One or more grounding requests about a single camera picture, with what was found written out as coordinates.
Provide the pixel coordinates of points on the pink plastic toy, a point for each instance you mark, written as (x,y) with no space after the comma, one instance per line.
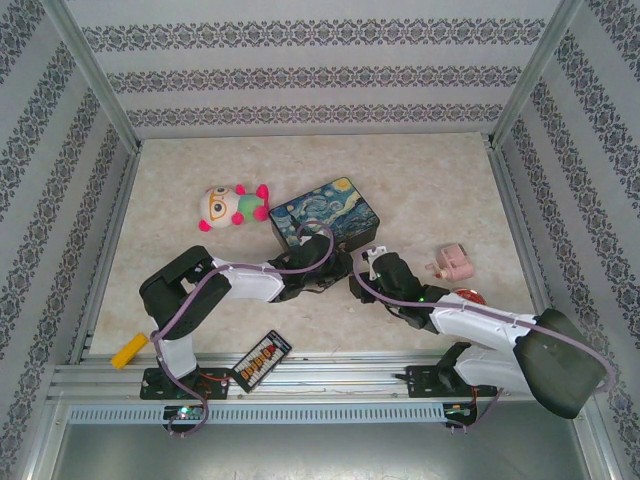
(455,262)

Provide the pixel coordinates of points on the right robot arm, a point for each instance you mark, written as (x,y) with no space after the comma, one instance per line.
(480,325)

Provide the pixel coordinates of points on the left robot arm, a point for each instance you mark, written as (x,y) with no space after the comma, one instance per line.
(250,282)

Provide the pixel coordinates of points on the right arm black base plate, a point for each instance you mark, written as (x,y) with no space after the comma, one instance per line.
(425,382)

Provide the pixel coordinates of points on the round gold and red tin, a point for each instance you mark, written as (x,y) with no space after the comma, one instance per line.
(472,296)

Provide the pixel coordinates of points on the plush doll with glasses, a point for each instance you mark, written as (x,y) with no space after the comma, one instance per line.
(220,207)

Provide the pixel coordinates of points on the starry night painted box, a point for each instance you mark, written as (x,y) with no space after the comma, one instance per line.
(330,210)

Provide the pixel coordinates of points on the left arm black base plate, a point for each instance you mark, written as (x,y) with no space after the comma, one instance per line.
(150,394)

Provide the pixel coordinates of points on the aluminium front rail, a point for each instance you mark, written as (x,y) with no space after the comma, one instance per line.
(340,380)

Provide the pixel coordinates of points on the aluminium frame post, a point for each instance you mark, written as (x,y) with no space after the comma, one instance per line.
(95,75)
(537,75)

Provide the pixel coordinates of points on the black abacus with orange beads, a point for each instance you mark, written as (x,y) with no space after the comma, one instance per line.
(260,360)

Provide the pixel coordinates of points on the aluminium side rail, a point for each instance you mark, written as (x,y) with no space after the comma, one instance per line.
(116,225)
(510,200)

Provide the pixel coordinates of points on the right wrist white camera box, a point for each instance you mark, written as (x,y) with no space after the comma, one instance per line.
(375,252)

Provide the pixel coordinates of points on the yellow block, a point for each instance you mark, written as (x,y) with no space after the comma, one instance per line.
(127,352)

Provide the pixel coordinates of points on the grey metal sheet panel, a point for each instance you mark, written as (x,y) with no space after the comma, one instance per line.
(320,450)

